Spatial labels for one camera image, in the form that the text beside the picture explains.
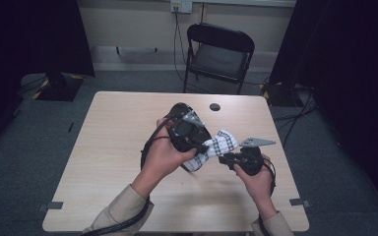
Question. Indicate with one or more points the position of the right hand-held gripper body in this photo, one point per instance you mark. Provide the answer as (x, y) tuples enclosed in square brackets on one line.
[(249, 159)]

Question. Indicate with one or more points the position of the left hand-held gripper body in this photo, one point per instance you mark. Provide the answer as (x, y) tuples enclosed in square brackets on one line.
[(185, 134)]

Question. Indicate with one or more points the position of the white checkered cloth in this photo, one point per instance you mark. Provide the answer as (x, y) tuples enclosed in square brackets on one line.
[(220, 144)]

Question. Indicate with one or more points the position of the dark toiletry pouch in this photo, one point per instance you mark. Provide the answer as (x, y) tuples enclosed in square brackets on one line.
[(180, 109)]

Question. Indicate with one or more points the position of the person's right hand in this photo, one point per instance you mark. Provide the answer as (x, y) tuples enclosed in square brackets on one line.
[(259, 185)]

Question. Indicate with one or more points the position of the person's left hand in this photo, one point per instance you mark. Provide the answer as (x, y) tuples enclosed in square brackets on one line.
[(162, 160)]

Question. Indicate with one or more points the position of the black round table grommet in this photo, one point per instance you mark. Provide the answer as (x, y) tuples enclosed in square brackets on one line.
[(215, 107)]

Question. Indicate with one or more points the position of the grey tape strip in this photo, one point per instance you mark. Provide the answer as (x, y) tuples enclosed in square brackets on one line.
[(54, 206), (300, 202)]

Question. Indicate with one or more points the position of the black stand base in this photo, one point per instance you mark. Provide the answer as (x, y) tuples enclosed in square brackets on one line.
[(277, 95), (59, 87)]

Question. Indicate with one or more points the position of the black folding chair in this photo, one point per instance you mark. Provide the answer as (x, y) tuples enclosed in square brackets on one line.
[(218, 59)]

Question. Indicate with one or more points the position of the small black floor strip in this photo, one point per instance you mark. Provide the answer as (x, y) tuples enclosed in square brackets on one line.
[(70, 127)]

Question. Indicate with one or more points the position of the black curtain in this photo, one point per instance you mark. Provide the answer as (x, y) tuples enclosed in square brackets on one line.
[(29, 39), (351, 65)]

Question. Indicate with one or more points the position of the white wall socket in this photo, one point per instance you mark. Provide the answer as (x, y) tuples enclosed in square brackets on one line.
[(181, 6)]

